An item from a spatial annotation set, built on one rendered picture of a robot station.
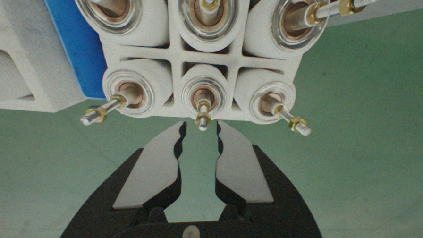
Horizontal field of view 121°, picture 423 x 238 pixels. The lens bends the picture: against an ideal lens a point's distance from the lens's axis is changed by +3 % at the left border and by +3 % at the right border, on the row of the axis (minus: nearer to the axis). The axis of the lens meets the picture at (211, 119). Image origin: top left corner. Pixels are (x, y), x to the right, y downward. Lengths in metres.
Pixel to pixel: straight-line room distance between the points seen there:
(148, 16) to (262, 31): 0.15
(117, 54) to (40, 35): 0.18
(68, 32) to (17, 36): 0.08
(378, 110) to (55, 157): 1.49
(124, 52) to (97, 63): 0.21
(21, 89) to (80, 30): 0.18
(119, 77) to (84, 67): 0.25
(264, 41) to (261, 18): 0.03
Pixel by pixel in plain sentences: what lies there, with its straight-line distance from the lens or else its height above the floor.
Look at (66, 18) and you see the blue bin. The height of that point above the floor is 0.09.
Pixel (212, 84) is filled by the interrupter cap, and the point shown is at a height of 0.25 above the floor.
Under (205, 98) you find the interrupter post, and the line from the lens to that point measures 0.19.
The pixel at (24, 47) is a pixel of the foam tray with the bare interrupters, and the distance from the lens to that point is 0.44.
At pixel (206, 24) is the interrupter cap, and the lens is 0.20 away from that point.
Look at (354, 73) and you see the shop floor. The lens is 0.71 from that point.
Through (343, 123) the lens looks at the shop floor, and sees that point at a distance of 0.81.
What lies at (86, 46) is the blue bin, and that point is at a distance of 0.50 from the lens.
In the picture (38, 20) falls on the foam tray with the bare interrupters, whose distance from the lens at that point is 0.47.
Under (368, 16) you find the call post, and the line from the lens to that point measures 0.43.
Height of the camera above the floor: 0.45
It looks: 61 degrees down
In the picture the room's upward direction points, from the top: 175 degrees clockwise
